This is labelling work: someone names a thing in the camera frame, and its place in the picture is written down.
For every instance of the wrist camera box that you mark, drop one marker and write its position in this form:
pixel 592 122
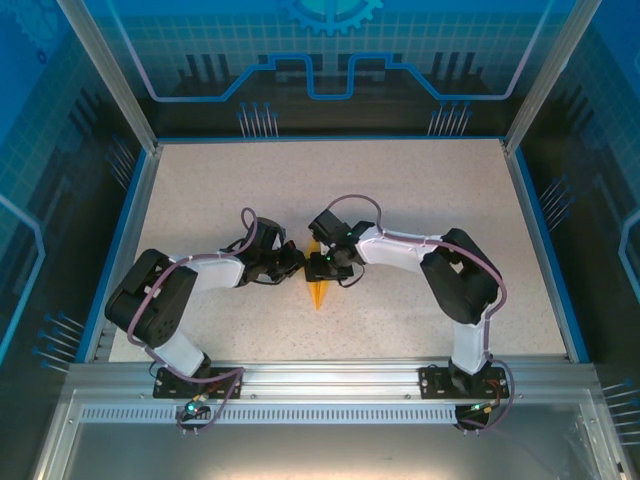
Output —
pixel 269 236
pixel 329 226

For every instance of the yellow paper sheet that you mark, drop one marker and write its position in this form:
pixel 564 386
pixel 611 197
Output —
pixel 318 295

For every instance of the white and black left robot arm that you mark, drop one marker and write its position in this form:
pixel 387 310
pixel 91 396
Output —
pixel 150 300

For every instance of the aluminium corner post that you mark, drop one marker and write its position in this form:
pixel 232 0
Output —
pixel 112 75
pixel 549 75

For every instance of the aluminium side rail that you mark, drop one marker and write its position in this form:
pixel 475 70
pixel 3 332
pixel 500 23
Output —
pixel 127 250
pixel 541 252

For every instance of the sheet metal panel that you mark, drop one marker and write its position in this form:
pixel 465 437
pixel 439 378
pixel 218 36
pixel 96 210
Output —
pixel 320 450

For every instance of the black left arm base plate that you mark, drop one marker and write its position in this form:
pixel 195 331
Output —
pixel 170 391

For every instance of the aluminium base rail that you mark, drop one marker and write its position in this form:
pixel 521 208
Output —
pixel 330 377

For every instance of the blue table edge frame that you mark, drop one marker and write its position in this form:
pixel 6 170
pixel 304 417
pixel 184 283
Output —
pixel 551 250

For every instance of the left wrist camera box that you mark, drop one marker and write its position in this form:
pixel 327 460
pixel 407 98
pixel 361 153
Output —
pixel 269 236

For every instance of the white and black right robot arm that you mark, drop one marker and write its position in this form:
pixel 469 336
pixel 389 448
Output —
pixel 465 280

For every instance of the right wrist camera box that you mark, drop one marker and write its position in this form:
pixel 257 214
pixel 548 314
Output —
pixel 329 226

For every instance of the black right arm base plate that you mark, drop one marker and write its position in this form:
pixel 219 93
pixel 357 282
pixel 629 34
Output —
pixel 432 386

